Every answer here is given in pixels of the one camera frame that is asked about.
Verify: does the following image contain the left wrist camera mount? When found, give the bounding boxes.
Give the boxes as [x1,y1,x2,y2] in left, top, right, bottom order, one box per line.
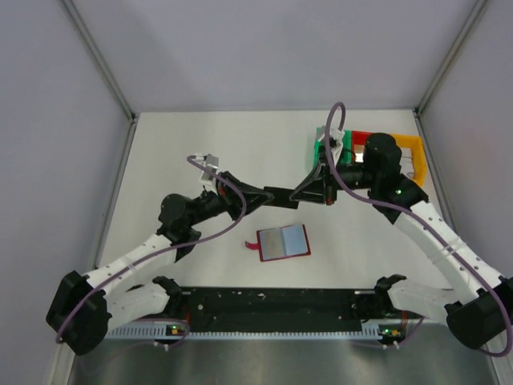
[194,154,219,192]

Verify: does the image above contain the gold credit card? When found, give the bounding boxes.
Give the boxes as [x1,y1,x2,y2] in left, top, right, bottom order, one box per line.
[261,229,285,260]

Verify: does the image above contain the yellow storage bin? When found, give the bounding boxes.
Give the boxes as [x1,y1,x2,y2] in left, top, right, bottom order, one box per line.
[392,133,428,187]

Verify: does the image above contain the red storage bin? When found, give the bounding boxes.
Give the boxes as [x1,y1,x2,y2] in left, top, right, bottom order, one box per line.
[349,131,371,163]

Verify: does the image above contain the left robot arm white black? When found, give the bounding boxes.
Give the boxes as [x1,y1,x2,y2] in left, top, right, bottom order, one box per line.
[46,171,276,355]

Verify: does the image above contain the red leather card holder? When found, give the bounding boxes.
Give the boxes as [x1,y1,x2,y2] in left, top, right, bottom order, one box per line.
[244,224,311,262]

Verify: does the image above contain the green storage bin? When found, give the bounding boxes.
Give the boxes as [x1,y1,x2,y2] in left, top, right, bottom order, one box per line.
[318,129,352,165]

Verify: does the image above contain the white cable duct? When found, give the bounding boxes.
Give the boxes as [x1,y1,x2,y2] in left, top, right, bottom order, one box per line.
[106,322,404,342]

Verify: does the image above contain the front aluminium rail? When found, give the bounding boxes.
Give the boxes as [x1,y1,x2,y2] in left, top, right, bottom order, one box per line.
[63,289,502,324]

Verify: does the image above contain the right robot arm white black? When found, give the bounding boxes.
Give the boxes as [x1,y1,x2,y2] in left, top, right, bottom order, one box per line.
[290,133,512,358]

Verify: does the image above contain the white cards in yellow bin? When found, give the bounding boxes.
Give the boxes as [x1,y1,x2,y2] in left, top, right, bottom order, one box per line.
[400,148,414,179]

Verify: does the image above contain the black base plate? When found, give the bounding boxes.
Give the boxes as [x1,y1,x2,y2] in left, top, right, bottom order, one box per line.
[143,287,418,334]

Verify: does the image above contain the aluminium frame rail left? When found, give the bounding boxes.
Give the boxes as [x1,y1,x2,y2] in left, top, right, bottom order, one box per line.
[47,0,139,385]

